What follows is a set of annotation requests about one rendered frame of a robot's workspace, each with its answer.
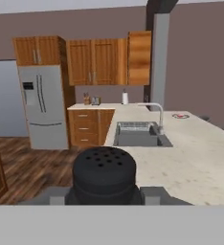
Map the wooden knife block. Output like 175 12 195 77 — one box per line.
82 92 92 106

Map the grey sink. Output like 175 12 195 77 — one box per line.
112 121 174 148

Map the wooden wall cupboard run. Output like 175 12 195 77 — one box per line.
65 37 128 87

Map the silver tap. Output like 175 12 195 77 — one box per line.
137 101 166 135

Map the silver fridge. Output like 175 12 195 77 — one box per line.
17 64 70 150

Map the white paper towel roll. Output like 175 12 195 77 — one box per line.
121 89 130 106

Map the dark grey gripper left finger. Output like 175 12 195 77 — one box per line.
17 186 72 206

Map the grey extractor hood column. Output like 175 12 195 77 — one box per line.
145 0 179 112

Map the wooden cupboard above fridge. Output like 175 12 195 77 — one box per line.
11 34 67 67

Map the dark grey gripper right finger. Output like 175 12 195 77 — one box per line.
138 186 193 206

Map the open wooden cupboard door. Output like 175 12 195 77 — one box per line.
126 30 153 87

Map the silver toaster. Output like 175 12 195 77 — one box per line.
90 96 101 106

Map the white plate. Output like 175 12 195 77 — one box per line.
171 112 191 121

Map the wooden base cupboard with drawers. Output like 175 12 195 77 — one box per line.
67 108 116 148

